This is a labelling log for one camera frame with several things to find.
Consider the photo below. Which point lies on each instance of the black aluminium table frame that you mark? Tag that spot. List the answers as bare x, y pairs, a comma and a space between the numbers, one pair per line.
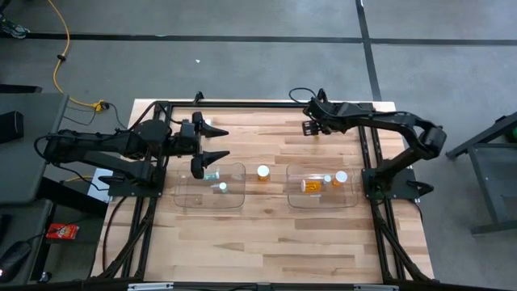
262, 104

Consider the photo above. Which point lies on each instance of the clear plastic bin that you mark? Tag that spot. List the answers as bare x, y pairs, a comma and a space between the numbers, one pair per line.
323, 202
194, 198

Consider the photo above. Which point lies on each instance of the yellow power plug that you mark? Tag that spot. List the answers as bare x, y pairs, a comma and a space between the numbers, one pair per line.
98, 106

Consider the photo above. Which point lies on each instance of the grey desk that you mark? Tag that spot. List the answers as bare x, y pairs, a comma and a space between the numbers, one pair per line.
28, 218
32, 169

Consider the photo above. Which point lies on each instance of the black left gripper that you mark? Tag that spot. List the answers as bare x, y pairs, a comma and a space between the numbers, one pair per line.
186, 149

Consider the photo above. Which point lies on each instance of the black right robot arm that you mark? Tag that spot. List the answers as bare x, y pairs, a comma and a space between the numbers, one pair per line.
383, 115

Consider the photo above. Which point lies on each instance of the white paper sheet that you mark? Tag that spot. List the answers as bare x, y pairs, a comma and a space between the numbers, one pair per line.
99, 190

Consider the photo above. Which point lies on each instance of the black box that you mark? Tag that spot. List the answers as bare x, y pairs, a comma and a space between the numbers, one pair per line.
11, 126

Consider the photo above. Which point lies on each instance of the grey metal stand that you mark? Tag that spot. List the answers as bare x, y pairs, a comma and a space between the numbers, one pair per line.
490, 194

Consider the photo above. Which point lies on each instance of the silver metal bracket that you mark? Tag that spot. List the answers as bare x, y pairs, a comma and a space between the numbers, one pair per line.
375, 287
150, 286

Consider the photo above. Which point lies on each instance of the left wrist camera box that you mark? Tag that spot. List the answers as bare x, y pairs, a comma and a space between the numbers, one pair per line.
187, 130

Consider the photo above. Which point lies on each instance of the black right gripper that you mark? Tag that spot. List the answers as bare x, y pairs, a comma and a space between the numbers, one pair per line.
323, 113

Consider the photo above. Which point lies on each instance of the black computer mouse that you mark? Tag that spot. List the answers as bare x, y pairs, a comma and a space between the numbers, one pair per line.
14, 256

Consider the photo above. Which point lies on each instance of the orange pill bottle white cap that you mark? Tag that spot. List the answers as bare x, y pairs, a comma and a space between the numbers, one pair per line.
312, 186
341, 176
263, 171

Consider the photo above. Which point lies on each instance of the person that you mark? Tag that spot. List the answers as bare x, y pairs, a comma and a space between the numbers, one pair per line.
14, 29

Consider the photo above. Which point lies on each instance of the green object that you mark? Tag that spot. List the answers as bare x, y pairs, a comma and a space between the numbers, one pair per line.
514, 135

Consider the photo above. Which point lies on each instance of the black clamp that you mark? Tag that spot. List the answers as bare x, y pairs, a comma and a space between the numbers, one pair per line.
198, 97
321, 94
111, 178
420, 188

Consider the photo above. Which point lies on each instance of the small white-capped pill bottle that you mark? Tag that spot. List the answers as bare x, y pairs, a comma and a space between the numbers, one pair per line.
327, 178
223, 187

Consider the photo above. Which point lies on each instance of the red box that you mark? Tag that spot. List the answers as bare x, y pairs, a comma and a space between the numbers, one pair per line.
62, 231

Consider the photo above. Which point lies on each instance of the black flat panel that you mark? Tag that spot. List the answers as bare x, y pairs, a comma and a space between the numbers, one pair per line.
20, 89

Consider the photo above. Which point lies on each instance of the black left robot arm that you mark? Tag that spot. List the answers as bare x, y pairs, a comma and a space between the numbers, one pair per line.
113, 143

